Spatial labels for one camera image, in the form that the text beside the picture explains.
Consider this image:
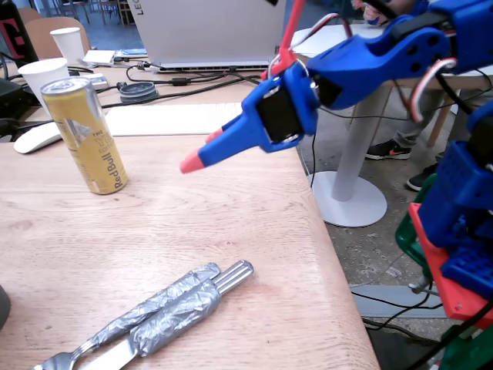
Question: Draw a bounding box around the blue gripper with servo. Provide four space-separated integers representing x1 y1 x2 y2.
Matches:
179 63 321 175

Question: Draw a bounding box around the yellow Red Bull can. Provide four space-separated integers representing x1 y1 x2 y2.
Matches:
40 76 129 196

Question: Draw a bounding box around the white keyboard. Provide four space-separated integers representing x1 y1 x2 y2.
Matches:
103 102 247 137

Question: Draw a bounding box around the black round lid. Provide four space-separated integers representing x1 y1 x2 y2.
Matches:
118 80 160 104

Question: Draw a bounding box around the silver laptop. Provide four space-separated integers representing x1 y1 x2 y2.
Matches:
126 0 289 74

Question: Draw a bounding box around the small white box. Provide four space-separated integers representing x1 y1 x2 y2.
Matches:
89 72 110 90

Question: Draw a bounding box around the white flat packet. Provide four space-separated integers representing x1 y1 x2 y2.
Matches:
82 49 116 66

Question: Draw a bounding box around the black sneaker orange logo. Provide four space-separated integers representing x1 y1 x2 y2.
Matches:
365 138 413 161

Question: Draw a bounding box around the white paper cup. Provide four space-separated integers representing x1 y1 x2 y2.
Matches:
49 26 86 66

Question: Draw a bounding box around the white computer mouse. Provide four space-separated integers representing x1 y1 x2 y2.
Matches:
14 121 63 155

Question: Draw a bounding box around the translucent white cup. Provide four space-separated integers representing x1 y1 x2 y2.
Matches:
17 57 71 116

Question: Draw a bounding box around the grey trouser leg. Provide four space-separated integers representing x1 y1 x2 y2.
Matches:
392 90 458 148

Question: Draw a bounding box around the black shoe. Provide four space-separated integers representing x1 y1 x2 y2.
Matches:
406 163 440 193

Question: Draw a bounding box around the brown wooden chair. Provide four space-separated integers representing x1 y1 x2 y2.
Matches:
17 7 92 59

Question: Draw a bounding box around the green clamp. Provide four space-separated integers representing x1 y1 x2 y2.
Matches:
395 173 438 271
438 325 493 370

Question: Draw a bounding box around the black bottle magenta logo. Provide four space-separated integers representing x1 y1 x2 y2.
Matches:
0 0 40 69

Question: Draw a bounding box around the dark grey tumbler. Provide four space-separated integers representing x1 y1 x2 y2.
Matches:
0 284 12 332

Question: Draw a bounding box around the white table pedestal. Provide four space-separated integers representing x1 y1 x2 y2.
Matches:
307 82 388 228

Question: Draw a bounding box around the white red servo wire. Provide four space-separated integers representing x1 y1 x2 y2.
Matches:
290 13 354 53
400 57 459 123

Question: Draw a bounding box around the knife with taped handle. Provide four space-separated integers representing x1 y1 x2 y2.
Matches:
76 260 255 370

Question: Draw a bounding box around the fork with taped handle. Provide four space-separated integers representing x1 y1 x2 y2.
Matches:
32 261 223 370

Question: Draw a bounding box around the grey floor cable cover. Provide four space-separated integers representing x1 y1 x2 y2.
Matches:
350 284 448 319

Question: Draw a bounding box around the black floor cable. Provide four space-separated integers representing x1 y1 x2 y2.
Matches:
350 288 446 342

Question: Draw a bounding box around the red robot base plate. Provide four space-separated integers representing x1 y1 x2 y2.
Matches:
407 202 493 331

